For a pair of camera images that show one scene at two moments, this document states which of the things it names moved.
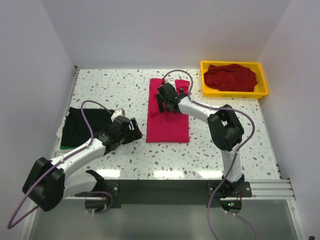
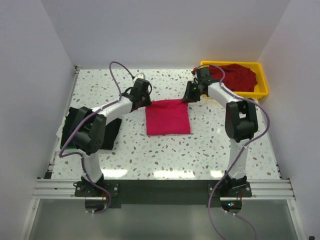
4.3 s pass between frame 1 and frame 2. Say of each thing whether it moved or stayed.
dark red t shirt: stayed
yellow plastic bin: stayed
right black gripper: moved
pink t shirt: moved
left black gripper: moved
